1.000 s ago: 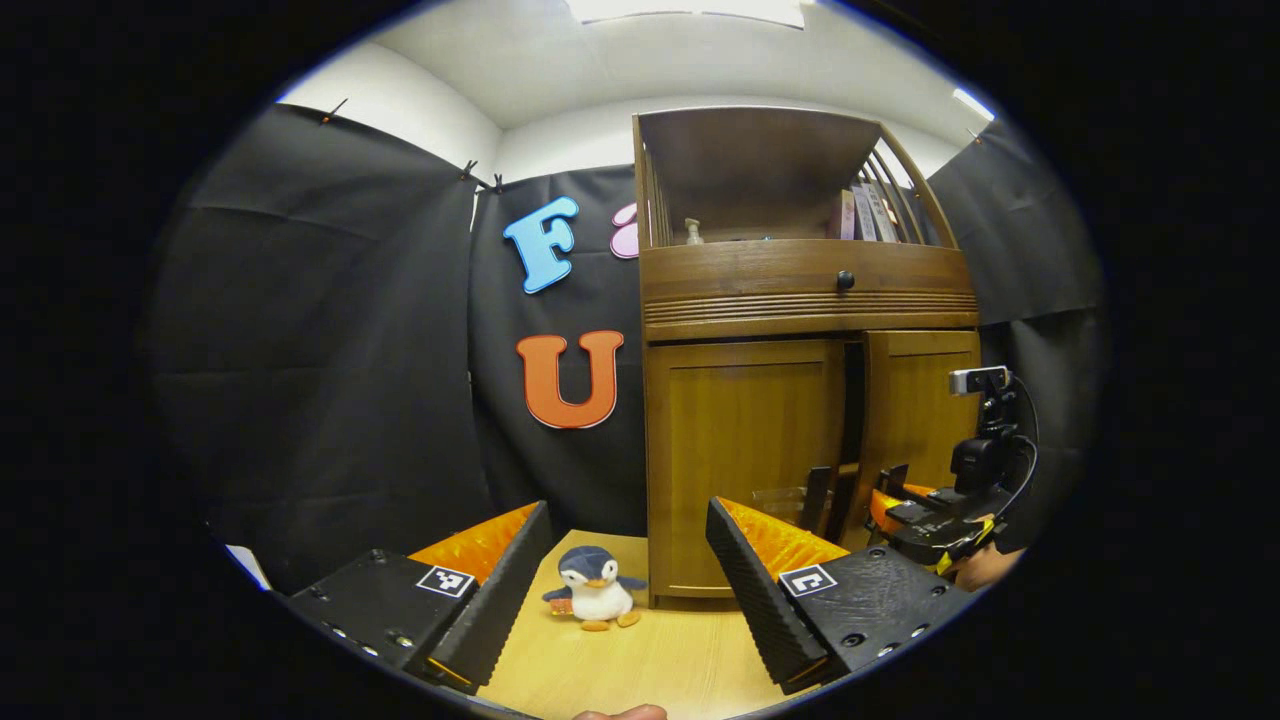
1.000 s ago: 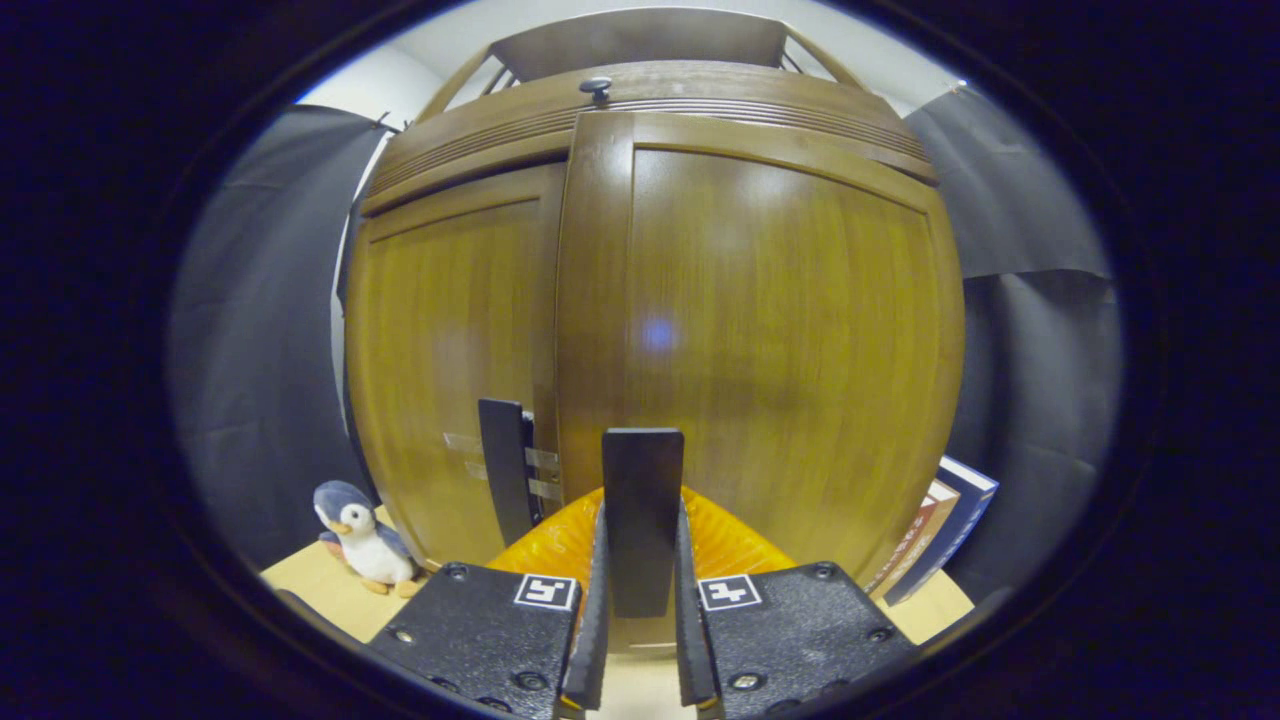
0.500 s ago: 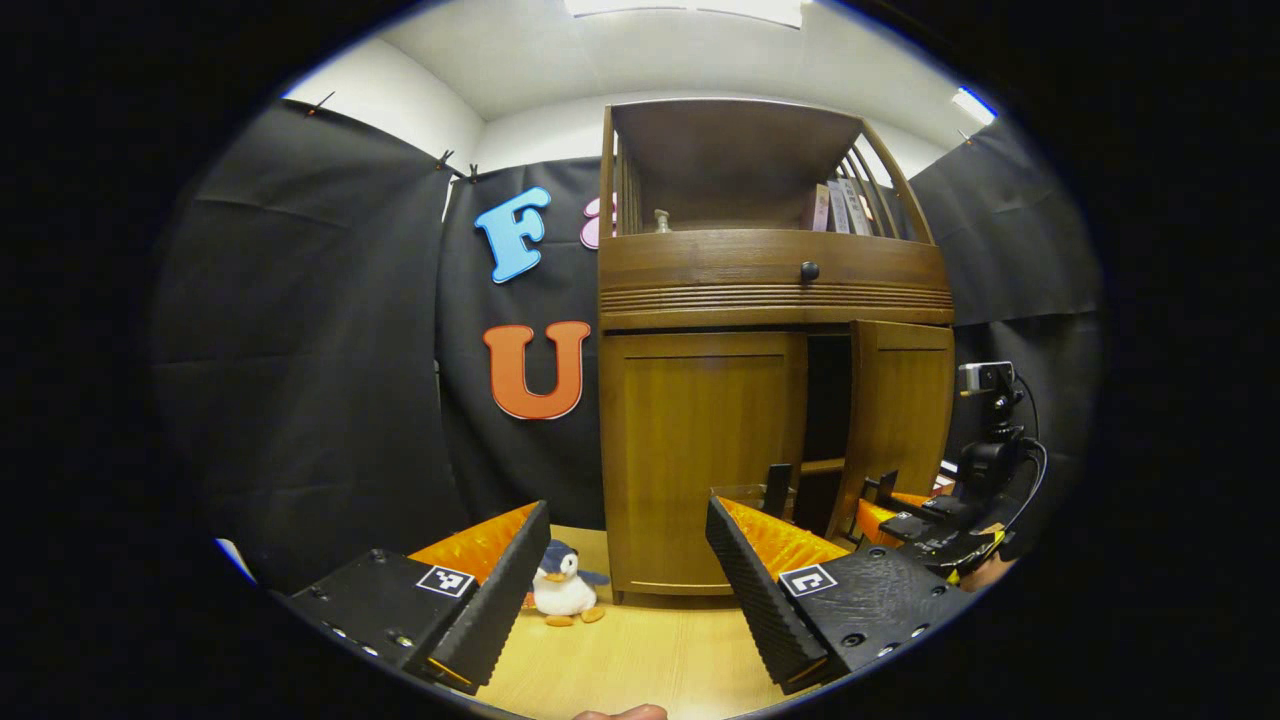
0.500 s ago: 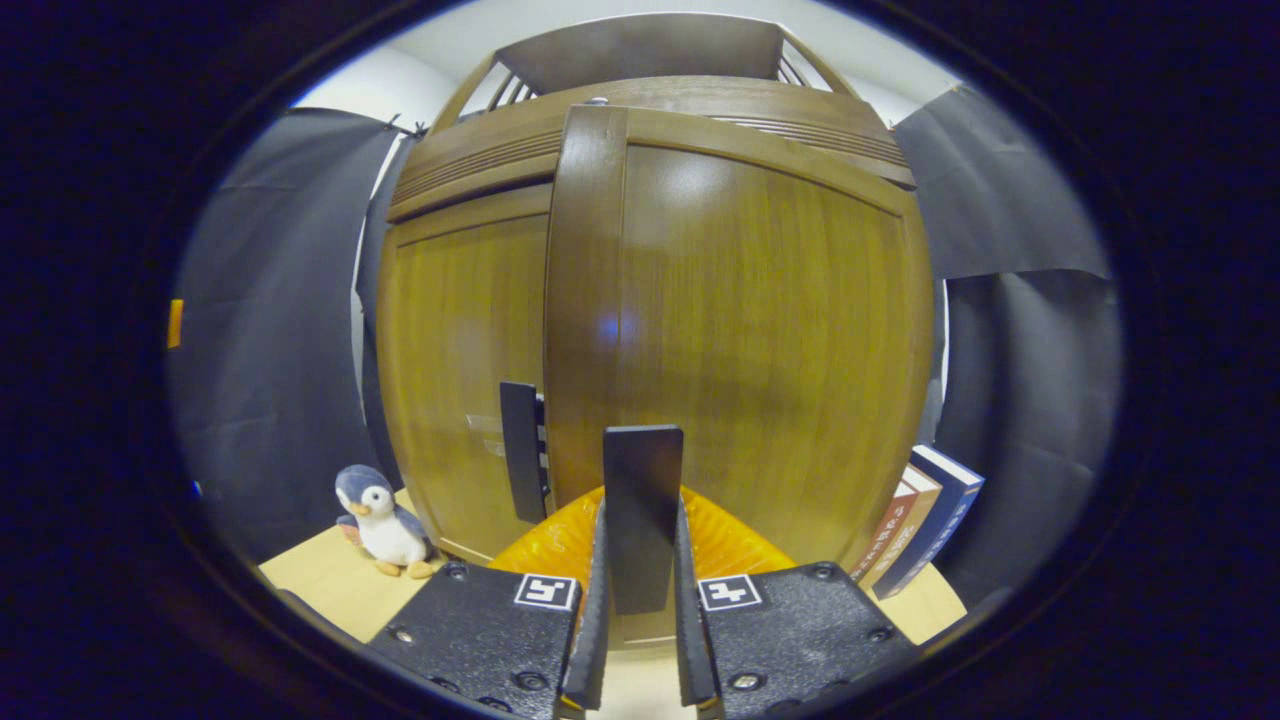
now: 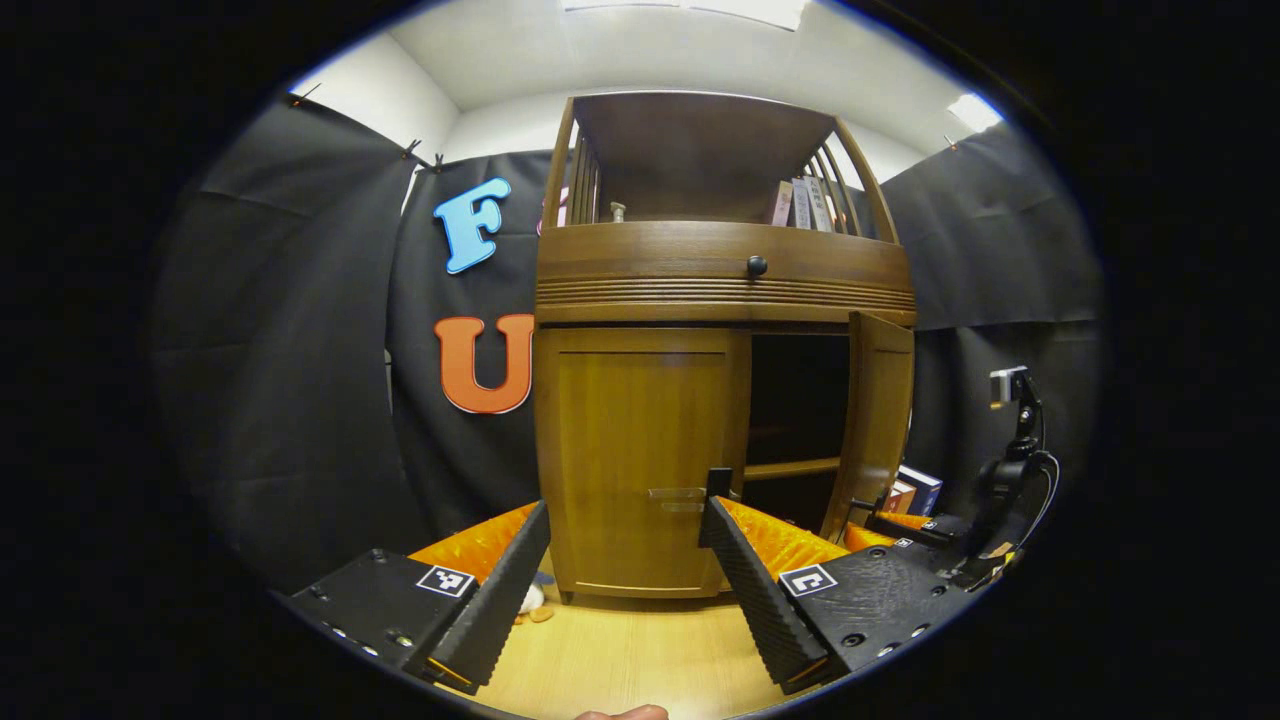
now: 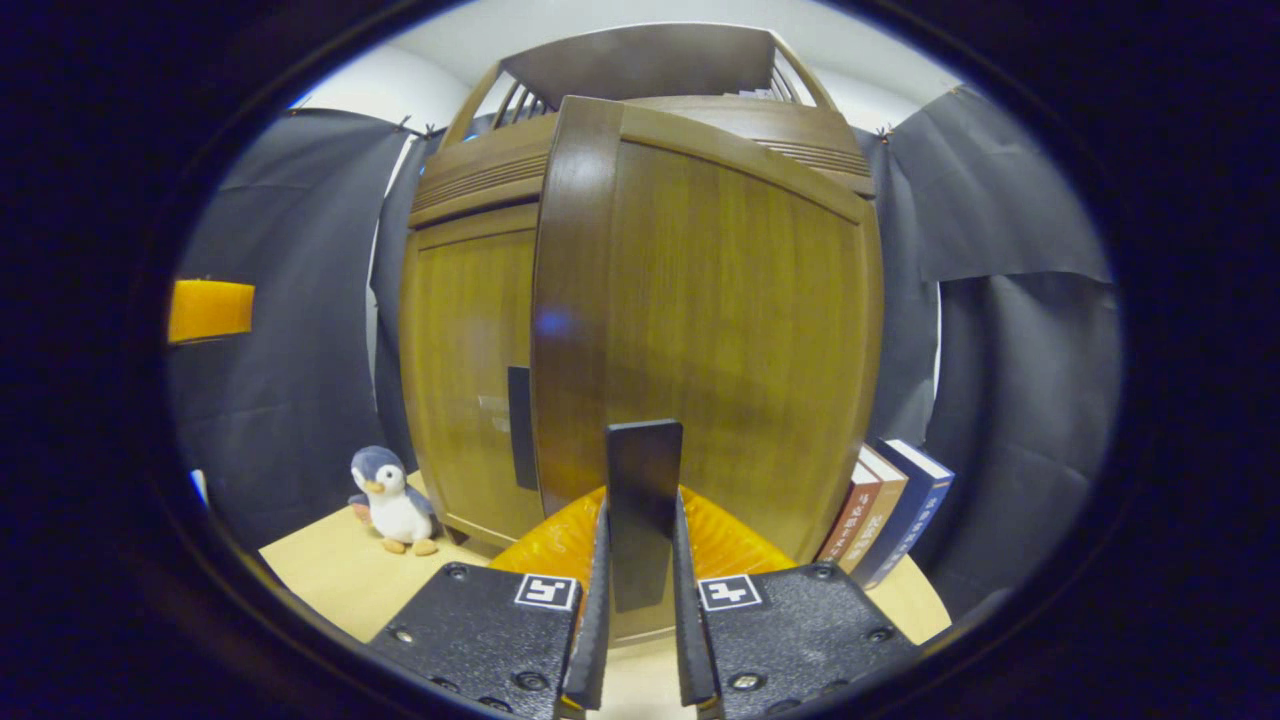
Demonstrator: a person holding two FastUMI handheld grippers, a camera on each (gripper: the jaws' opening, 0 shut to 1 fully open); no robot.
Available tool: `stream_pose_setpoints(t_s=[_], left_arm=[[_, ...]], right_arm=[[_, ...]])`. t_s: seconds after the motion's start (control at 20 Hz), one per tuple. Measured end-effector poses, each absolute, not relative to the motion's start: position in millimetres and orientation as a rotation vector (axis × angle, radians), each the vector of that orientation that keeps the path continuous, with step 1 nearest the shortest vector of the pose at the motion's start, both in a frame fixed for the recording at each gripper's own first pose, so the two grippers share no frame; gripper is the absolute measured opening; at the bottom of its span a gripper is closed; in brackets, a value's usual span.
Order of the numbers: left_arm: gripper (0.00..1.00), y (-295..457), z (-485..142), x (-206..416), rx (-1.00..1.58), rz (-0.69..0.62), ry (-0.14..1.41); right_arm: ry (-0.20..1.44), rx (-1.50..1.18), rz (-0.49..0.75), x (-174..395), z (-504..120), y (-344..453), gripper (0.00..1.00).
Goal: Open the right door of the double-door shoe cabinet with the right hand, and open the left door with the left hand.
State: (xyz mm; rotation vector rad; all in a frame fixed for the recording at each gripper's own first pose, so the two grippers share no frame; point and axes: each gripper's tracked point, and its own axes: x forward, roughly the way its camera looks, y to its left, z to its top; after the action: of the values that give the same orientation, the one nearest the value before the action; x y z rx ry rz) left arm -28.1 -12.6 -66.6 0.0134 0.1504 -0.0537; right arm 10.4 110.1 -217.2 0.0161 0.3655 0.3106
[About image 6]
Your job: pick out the dark blue book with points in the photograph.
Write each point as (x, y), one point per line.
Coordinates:
(915, 510)

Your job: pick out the tan book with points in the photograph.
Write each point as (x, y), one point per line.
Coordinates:
(878, 510)

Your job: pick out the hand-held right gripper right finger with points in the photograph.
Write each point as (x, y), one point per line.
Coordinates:
(690, 630)

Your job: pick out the brown book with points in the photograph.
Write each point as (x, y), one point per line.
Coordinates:
(848, 515)

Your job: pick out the wooden double-door shoe cabinet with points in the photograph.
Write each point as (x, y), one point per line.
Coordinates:
(480, 170)

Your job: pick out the penguin plush toy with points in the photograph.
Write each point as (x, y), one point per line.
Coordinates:
(395, 505)

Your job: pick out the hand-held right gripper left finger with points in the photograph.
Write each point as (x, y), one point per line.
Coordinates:
(595, 620)

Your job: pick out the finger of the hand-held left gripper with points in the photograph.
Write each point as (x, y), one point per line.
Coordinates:
(210, 310)

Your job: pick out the wooden shoe cabinet door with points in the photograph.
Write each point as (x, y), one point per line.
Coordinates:
(740, 330)
(455, 350)

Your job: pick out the black backdrop cloth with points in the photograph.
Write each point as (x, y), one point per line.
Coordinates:
(1000, 200)

